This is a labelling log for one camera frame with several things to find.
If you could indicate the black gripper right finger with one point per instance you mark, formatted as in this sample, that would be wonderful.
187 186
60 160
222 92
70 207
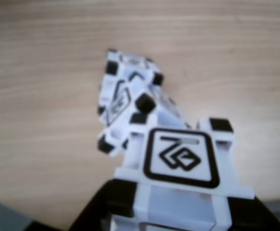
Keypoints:
250 216

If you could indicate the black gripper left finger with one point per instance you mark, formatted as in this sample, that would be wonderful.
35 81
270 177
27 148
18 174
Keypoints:
96 211

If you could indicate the white cube crossed symbol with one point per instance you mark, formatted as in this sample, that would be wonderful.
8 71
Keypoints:
120 115

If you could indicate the white cube layered diamond symbol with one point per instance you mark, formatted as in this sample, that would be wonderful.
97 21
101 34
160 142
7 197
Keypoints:
178 156

